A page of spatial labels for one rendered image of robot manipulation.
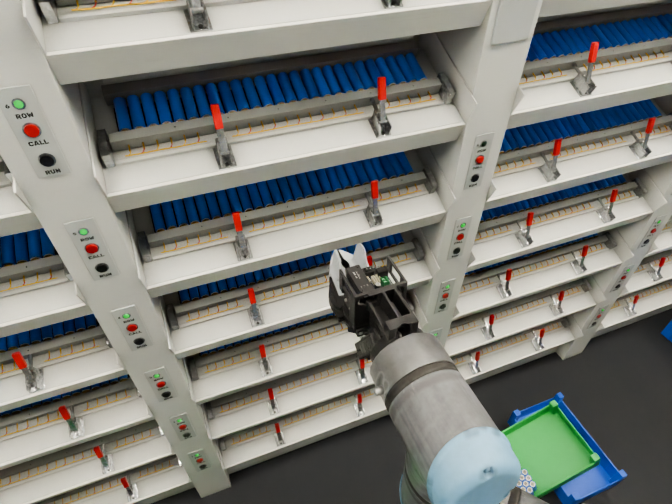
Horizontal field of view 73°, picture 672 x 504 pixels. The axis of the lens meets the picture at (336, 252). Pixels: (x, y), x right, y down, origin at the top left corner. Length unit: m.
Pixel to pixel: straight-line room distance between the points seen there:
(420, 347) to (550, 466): 1.24
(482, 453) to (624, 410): 1.58
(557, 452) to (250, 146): 1.36
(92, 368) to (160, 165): 0.47
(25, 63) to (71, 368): 0.61
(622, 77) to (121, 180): 0.97
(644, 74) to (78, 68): 1.03
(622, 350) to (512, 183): 1.23
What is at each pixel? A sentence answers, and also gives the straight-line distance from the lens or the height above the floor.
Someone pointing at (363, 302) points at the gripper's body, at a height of 1.10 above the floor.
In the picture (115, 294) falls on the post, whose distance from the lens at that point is 0.87.
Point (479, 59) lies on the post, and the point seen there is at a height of 1.26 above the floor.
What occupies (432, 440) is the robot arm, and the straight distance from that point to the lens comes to 0.47.
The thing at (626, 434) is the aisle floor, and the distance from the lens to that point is 1.97.
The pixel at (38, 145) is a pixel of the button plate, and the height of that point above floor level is 1.24.
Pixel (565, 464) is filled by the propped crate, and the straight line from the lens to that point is 1.72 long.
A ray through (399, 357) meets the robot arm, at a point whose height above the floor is 1.12.
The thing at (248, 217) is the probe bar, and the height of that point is 1.00.
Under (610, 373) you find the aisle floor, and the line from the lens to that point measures 2.09.
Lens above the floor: 1.55
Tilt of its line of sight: 44 degrees down
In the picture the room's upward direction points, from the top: straight up
